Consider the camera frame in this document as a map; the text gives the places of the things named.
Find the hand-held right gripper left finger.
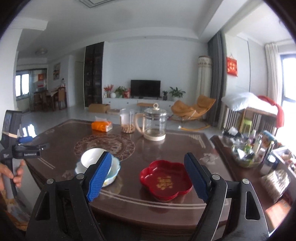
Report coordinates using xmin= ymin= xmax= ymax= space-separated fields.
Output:
xmin=26 ymin=151 xmax=112 ymax=241

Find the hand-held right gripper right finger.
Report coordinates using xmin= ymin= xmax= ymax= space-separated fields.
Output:
xmin=184 ymin=152 xmax=270 ymax=241

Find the scalloped white and blue bowl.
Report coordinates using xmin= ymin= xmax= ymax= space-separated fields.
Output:
xmin=74 ymin=156 xmax=121 ymax=188

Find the small white bowl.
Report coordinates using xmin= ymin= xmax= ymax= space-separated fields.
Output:
xmin=81 ymin=148 xmax=112 ymax=169

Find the person's left hand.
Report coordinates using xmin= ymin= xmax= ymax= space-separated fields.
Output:
xmin=0 ymin=161 xmax=26 ymax=192

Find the orange tissue pack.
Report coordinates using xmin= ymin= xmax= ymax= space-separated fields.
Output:
xmin=91 ymin=116 xmax=113 ymax=132

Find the basket of bottles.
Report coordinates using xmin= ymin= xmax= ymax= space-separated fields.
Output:
xmin=222 ymin=128 xmax=281 ymax=168

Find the clear plastic snack jar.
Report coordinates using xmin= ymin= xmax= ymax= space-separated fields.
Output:
xmin=120 ymin=108 xmax=135 ymax=133

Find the golden brown cushion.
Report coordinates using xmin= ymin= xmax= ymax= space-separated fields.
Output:
xmin=0 ymin=185 xmax=31 ymax=231

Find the dark wooden rack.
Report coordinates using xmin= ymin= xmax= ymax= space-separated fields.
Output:
xmin=222 ymin=105 xmax=278 ymax=135

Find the cardboard box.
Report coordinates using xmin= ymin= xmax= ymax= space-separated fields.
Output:
xmin=88 ymin=103 xmax=110 ymax=113

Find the orange rocking chair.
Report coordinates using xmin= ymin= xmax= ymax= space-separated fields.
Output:
xmin=171 ymin=95 xmax=216 ymax=131

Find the green plastic stool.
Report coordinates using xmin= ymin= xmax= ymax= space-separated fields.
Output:
xmin=240 ymin=118 xmax=252 ymax=133

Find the white door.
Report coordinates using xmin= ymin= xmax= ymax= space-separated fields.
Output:
xmin=75 ymin=61 xmax=85 ymax=107

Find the steel mug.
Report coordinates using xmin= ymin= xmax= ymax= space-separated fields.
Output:
xmin=260 ymin=154 xmax=279 ymax=175

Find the woven storage box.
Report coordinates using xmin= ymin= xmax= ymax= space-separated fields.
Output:
xmin=261 ymin=169 xmax=291 ymax=202

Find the white television cabinet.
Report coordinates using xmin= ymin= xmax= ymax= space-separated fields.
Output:
xmin=102 ymin=97 xmax=176 ymax=109

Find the large green potted plant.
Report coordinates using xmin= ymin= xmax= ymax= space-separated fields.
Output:
xmin=169 ymin=87 xmax=186 ymax=100

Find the small wooden bench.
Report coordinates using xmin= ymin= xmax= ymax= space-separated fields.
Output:
xmin=137 ymin=103 xmax=160 ymax=110

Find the bushy green potted plant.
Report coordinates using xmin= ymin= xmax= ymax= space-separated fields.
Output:
xmin=115 ymin=86 xmax=127 ymax=98

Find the tall black display cabinet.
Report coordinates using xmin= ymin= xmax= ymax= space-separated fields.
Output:
xmin=84 ymin=42 xmax=105 ymax=107

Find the black flat television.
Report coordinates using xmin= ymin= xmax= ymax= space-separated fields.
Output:
xmin=131 ymin=80 xmax=161 ymax=98

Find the covered standing air conditioner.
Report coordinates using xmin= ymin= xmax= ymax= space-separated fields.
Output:
xmin=197 ymin=56 xmax=212 ymax=100

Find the grey curtain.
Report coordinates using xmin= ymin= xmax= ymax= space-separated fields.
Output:
xmin=207 ymin=31 xmax=228 ymax=127

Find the red cloth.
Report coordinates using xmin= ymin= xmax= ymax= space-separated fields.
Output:
xmin=257 ymin=95 xmax=285 ymax=128

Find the white sheer curtain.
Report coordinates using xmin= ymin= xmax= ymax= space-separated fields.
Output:
xmin=264 ymin=43 xmax=283 ymax=106

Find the glass kettle cream handle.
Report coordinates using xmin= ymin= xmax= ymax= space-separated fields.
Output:
xmin=134 ymin=103 xmax=168 ymax=141

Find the framed wall painting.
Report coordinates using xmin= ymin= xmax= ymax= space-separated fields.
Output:
xmin=53 ymin=62 xmax=61 ymax=81

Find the red wall hanging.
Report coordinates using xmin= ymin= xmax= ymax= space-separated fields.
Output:
xmin=226 ymin=57 xmax=238 ymax=77

